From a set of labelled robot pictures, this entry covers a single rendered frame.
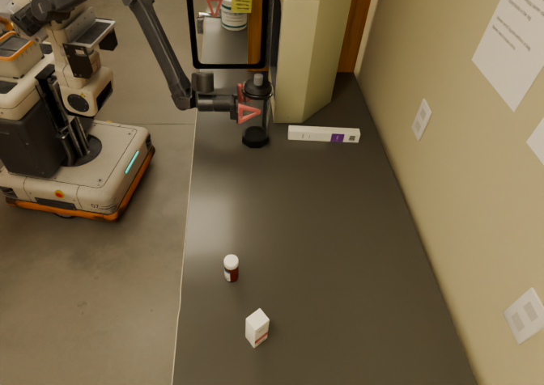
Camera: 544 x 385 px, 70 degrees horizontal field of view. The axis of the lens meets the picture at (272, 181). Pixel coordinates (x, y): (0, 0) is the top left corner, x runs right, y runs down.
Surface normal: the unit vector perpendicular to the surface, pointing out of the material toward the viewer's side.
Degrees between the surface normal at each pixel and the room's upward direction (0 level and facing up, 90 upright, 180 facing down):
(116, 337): 0
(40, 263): 0
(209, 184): 0
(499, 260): 90
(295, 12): 90
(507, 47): 90
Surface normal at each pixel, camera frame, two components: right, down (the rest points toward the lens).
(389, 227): 0.06, -0.68
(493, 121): -1.00, 0.01
